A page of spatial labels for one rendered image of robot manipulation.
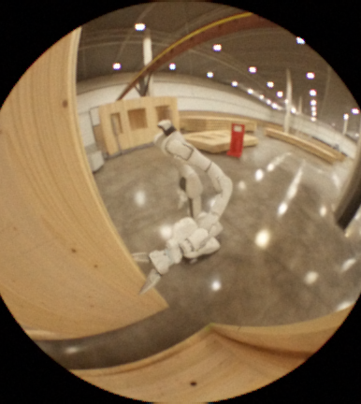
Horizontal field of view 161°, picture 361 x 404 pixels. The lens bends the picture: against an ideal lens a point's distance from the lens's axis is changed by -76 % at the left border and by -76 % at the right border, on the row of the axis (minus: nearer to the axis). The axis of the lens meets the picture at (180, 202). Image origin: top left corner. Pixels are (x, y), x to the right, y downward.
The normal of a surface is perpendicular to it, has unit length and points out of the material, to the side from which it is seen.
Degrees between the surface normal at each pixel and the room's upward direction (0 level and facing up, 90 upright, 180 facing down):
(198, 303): 0
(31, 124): 90
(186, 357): 0
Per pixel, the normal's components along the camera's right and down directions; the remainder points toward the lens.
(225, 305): -0.06, -0.78
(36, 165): 0.55, 0.49
